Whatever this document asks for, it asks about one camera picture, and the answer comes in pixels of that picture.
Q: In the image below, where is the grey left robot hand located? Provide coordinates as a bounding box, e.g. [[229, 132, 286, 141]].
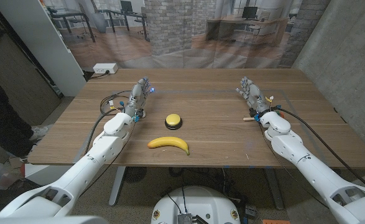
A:
[[124, 77, 152, 118]]

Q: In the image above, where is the white power strip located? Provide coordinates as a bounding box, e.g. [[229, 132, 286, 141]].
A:
[[93, 63, 119, 75]]

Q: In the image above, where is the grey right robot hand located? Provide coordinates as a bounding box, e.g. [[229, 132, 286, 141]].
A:
[[235, 77, 272, 114]]

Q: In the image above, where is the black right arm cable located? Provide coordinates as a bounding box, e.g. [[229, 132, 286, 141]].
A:
[[270, 106, 365, 190]]

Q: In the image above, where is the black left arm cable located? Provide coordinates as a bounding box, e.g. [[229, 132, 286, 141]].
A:
[[84, 107, 127, 156]]

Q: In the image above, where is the white cabinet panel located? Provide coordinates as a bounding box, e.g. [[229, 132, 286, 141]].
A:
[[0, 0, 87, 98]]

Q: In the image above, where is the brown wooden door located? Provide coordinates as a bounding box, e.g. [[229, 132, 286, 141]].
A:
[[0, 4, 62, 126]]

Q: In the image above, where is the yellow toy banana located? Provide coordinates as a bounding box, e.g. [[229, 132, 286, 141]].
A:
[[147, 136, 190, 156]]

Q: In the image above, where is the yellow push button black base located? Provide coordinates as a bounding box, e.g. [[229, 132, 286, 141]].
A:
[[164, 113, 183, 131]]

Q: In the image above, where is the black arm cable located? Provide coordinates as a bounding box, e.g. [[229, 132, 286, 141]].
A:
[[84, 107, 127, 156], [270, 106, 365, 190]]

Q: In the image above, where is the white robot torso base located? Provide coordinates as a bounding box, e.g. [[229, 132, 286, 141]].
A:
[[150, 185, 241, 224]]

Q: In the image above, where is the printed office backdrop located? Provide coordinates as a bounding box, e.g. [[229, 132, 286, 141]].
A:
[[41, 0, 331, 70]]

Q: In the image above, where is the grey table leg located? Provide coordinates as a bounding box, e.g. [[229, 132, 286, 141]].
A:
[[108, 166, 127, 207], [264, 167, 285, 210]]

